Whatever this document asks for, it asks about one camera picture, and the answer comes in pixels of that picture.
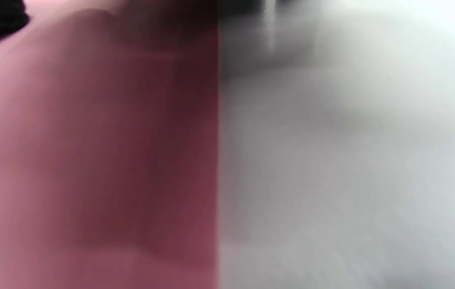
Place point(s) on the pink paper sheet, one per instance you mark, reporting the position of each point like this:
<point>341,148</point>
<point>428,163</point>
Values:
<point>91,160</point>

